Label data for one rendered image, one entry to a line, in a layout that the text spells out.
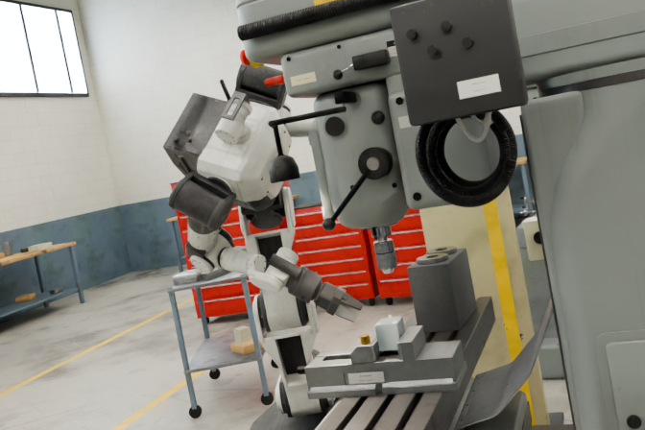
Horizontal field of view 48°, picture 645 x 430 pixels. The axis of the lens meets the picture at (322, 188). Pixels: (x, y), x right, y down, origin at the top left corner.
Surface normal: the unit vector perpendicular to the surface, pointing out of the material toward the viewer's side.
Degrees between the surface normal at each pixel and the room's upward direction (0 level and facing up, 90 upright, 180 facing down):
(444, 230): 90
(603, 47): 90
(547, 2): 90
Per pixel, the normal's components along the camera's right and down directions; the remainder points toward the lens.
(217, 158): -0.14, -0.48
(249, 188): 0.37, 0.74
